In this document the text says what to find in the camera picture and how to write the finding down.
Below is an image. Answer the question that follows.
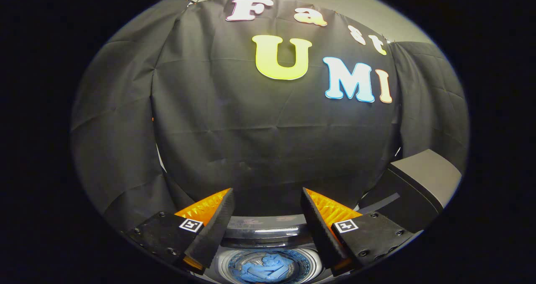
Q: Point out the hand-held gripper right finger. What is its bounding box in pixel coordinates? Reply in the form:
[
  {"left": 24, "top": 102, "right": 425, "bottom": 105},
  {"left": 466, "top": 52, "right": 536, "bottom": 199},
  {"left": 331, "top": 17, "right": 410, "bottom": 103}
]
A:
[{"left": 300, "top": 187, "right": 416, "bottom": 277}]

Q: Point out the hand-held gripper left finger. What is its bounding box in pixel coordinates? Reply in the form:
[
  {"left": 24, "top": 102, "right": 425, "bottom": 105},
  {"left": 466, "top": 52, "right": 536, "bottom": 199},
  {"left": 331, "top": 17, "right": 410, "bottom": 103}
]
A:
[{"left": 126, "top": 188, "right": 235, "bottom": 275}]

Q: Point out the grey washing machine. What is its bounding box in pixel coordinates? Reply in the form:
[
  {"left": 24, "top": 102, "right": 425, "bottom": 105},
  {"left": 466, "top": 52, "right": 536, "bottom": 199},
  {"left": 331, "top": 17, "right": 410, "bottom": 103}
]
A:
[{"left": 191, "top": 245, "right": 335, "bottom": 284}]

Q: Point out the light blue polo shirt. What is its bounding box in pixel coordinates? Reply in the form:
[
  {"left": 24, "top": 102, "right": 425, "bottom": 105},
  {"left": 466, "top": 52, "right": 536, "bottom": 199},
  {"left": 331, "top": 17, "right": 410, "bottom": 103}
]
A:
[{"left": 232, "top": 253, "right": 296, "bottom": 284}]

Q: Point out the black backdrop cloth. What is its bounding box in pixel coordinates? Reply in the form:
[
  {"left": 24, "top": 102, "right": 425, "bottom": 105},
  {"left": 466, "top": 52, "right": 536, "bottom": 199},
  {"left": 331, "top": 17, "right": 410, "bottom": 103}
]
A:
[{"left": 70, "top": 0, "right": 469, "bottom": 234}]

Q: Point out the grey cabinet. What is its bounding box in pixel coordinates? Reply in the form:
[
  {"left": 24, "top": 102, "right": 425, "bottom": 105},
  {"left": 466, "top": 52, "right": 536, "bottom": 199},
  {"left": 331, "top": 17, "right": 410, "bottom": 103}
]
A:
[{"left": 358, "top": 149, "right": 463, "bottom": 233}]

